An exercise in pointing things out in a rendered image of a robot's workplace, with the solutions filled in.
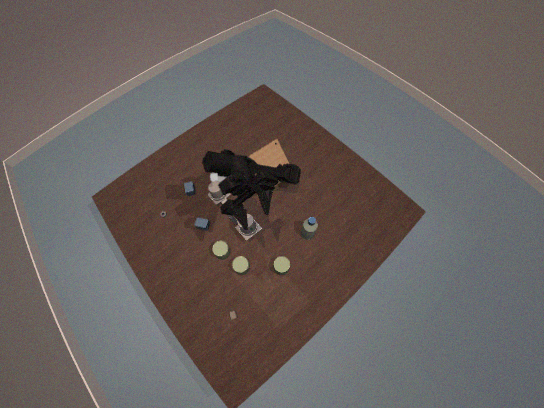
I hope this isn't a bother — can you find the white round dish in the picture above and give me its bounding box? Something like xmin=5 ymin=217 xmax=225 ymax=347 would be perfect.
xmin=210 ymin=172 xmax=226 ymax=182

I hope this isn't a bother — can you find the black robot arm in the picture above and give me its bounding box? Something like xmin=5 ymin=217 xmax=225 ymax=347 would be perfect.
xmin=202 ymin=149 xmax=301 ymax=196

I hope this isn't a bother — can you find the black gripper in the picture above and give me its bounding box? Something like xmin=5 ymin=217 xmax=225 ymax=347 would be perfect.
xmin=220 ymin=168 xmax=278 ymax=230

